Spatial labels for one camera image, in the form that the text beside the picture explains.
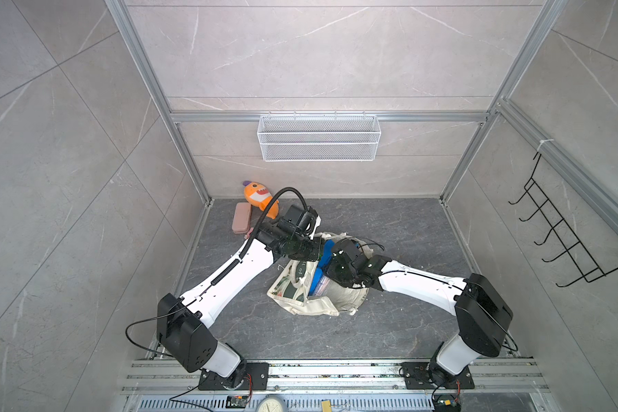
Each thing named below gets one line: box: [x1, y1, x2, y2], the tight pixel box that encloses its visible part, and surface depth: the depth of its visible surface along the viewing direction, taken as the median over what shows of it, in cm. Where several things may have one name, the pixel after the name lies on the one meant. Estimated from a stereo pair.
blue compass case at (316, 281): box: [309, 267, 324, 297], surface depth 83 cm
